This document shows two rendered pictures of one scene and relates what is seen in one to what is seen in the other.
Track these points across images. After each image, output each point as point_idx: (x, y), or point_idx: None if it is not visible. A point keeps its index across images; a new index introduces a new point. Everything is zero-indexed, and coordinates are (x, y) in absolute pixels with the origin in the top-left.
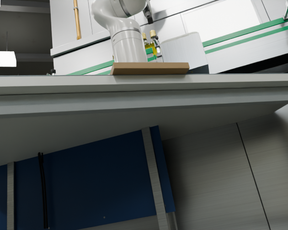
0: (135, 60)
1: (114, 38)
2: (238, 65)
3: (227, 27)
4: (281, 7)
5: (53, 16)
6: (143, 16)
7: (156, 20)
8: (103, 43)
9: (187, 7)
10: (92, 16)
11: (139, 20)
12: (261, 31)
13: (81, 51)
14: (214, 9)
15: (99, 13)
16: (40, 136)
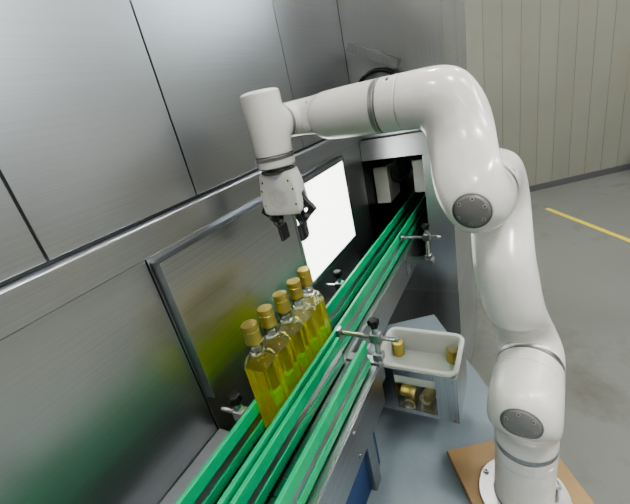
0: (559, 481)
1: (554, 465)
2: (390, 316)
3: (332, 223)
4: (355, 188)
5: None
6: (213, 180)
7: (250, 201)
8: (115, 288)
9: None
10: (540, 439)
11: (216, 200)
12: (391, 258)
13: (11, 352)
14: (319, 187)
15: (561, 438)
16: None
